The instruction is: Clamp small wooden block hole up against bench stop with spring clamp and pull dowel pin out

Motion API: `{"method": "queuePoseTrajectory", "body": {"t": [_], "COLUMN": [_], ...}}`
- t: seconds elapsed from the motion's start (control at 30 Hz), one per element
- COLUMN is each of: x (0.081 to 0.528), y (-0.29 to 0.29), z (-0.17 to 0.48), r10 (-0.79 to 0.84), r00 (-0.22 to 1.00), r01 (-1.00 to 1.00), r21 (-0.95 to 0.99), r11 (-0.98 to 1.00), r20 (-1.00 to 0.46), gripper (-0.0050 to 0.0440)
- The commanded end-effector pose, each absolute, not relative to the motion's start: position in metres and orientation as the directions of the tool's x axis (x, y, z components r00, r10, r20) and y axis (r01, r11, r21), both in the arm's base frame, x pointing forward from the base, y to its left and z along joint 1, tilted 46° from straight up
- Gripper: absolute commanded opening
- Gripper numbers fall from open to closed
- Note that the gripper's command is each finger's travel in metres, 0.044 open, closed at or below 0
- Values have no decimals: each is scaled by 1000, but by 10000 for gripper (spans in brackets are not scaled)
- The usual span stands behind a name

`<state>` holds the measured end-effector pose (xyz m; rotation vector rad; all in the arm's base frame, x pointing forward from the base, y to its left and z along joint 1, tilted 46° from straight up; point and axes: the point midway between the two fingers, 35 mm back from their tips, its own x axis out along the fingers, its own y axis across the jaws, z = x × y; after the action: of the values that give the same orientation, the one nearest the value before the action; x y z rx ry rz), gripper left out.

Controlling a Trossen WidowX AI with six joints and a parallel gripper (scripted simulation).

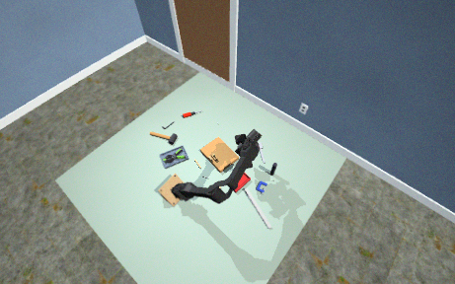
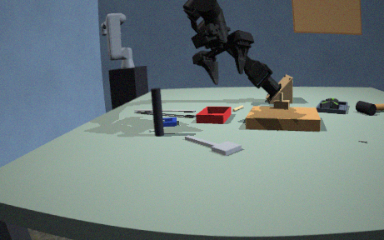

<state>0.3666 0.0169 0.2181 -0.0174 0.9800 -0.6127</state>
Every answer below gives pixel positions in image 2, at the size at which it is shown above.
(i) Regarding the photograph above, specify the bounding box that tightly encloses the red shallow tray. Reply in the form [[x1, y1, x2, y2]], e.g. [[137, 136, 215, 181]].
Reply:
[[196, 107, 232, 124]]

